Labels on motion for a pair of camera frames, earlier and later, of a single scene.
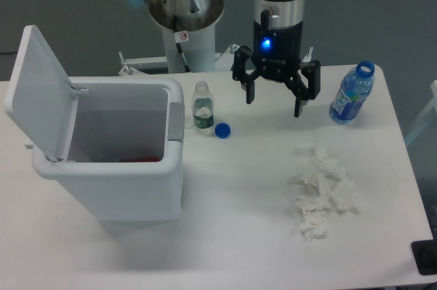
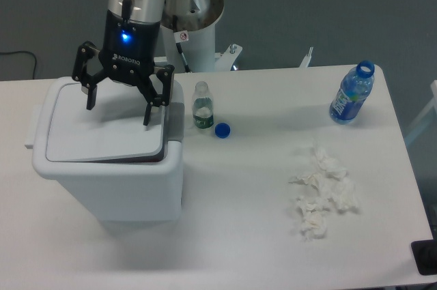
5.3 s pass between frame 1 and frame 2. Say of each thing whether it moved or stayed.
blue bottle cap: stayed
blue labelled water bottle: stayed
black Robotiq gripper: moved
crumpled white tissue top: stayed
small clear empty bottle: stayed
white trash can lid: moved
